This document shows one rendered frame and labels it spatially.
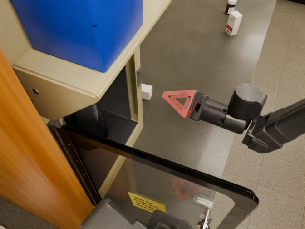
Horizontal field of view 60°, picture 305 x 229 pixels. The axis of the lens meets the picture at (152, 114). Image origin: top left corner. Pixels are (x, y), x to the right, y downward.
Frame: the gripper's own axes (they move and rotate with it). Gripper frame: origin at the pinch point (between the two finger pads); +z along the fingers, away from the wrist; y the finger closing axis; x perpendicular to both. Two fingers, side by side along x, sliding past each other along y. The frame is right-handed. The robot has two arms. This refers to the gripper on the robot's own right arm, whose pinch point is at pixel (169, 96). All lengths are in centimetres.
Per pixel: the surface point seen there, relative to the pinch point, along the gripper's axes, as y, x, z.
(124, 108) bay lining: -10.1, 8.3, 14.3
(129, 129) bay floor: -11.8, 14.2, 11.2
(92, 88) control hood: 41.8, 1.6, -0.4
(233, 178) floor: -122, 39, -36
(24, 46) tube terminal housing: 40.9, -0.2, 10.1
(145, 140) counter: -19.3, 16.9, 6.6
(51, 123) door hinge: 31.4, 9.9, 9.8
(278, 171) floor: -133, 24, -64
